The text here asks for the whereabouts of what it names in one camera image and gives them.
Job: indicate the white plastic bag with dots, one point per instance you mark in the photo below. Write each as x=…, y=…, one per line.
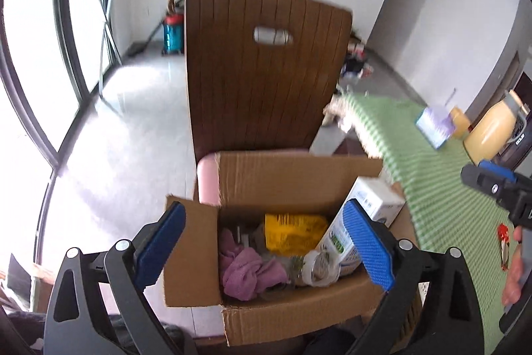
x=320, y=267

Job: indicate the person's right hand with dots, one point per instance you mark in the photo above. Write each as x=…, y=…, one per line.
x=515, y=276

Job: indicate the brown cardboard box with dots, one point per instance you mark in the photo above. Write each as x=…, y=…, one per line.
x=282, y=176

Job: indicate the red wrapper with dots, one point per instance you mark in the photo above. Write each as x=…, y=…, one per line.
x=503, y=247

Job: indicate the person's dark pants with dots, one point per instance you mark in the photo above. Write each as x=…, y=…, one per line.
x=328, y=342

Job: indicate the white paper box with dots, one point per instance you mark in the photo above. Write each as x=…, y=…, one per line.
x=378, y=197

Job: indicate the purple tissue pack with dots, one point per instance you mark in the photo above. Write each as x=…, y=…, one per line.
x=434, y=128

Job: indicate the black camping chair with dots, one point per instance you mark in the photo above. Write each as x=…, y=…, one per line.
x=353, y=66

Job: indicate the black window frame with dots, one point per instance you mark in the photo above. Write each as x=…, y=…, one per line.
x=62, y=5

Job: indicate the yellow cup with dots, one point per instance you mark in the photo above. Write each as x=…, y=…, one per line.
x=460, y=124

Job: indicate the brown wooden chair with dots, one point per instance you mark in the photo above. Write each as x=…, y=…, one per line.
x=249, y=89

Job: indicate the white bottle green label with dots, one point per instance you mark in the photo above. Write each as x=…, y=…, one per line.
x=338, y=247

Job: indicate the teal vacuum cleaner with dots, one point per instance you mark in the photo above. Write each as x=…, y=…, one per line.
x=172, y=34

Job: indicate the pink cloth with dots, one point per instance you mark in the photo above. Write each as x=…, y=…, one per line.
x=245, y=272

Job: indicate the yellow packet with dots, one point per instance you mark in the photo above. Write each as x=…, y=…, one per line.
x=291, y=234

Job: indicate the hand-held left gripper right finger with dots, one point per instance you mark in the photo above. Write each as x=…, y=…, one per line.
x=370, y=242

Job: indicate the yellow thermos jug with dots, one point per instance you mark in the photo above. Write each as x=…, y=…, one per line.
x=490, y=130

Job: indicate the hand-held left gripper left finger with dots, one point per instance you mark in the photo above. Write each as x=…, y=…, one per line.
x=160, y=242

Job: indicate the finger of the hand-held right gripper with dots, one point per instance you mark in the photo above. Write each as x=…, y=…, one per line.
x=498, y=171
x=486, y=184

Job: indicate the green checkered tablecloth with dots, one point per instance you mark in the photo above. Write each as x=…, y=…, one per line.
x=449, y=213

